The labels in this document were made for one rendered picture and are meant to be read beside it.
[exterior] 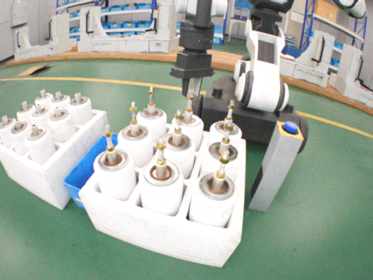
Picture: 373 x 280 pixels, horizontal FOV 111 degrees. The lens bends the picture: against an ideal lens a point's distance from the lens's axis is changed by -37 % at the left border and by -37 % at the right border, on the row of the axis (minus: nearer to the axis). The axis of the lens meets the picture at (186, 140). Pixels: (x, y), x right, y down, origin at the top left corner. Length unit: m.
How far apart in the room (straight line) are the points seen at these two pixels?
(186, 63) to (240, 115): 0.45
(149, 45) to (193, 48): 2.09
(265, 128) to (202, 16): 0.61
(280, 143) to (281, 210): 0.31
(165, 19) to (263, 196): 2.25
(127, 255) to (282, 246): 0.47
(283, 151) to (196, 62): 0.32
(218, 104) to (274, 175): 0.43
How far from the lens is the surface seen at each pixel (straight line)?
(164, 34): 2.55
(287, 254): 0.68
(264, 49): 0.88
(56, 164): 0.65
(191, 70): 0.51
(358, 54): 3.02
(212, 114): 0.88
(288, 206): 0.80
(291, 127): 0.54
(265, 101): 0.74
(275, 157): 0.56
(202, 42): 0.49
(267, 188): 0.64
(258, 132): 0.92
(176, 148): 0.48
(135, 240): 0.57
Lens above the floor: 0.55
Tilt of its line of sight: 35 degrees down
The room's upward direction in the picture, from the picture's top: 6 degrees clockwise
